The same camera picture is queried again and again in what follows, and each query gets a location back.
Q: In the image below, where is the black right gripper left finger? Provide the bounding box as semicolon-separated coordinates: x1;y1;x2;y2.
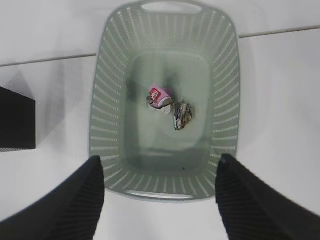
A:
0;156;105;240

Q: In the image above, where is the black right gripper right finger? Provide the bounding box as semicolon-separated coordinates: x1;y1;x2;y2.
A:
215;153;320;240

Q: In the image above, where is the grey paper ball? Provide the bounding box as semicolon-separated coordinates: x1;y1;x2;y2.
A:
173;102;192;131

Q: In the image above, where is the pink paper ball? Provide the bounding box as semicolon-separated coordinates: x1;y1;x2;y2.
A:
146;84;173;114

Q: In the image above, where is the black mesh pen holder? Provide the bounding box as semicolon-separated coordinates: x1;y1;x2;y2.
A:
0;87;36;153

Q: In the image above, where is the green plastic woven basket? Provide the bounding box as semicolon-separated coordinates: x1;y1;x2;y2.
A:
88;0;241;201

